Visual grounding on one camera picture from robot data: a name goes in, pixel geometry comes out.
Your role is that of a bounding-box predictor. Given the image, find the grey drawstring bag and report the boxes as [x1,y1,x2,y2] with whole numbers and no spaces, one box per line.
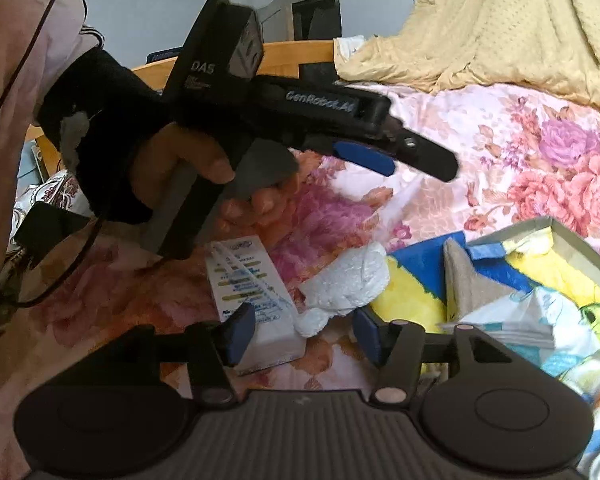
[442,237,521,321]

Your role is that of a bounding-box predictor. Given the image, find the blue yellow cartoon cloth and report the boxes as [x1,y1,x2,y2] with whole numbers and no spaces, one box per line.
[370,232,600,476]

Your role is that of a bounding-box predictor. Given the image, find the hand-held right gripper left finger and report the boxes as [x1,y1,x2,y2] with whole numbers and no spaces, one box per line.
[112,303,257,407]

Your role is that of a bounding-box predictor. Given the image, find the grey door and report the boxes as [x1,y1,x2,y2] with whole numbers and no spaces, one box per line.
[257,0,296,43]

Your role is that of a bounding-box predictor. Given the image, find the pink floral blanket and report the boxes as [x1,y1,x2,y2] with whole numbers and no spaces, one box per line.
[0,82,600,411]

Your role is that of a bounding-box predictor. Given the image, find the white blue carton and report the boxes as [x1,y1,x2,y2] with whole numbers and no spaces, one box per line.
[205,235,306,378]

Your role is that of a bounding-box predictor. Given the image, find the black box device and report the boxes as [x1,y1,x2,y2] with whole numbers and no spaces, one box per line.
[15,202,92,266]

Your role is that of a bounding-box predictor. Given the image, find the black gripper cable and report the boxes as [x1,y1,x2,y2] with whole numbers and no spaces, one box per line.
[0,0,103,309]

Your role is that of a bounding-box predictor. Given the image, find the person's left hand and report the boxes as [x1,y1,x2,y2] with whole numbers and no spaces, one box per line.
[37,47,301,228]

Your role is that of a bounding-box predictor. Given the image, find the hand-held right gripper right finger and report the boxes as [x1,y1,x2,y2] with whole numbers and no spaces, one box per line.
[352,307,513,406]

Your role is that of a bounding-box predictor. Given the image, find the beige dotted quilt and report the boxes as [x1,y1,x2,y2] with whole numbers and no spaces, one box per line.
[337,0,600,121]

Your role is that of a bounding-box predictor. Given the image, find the white fluffy cloth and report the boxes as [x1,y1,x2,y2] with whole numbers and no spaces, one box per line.
[295,242,391,338]

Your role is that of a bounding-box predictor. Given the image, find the white face mask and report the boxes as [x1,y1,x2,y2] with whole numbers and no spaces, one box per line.
[440,287,561,356]

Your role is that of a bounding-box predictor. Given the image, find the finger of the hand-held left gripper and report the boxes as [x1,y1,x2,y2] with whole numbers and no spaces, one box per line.
[300,135,397,177]
[380,119,459,183]

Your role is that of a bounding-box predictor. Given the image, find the person's left forearm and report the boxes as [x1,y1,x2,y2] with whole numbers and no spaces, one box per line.
[0,0,106,311]

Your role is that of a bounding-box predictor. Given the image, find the white printed cloth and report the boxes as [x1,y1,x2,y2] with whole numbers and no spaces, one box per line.
[332,35,378,61]

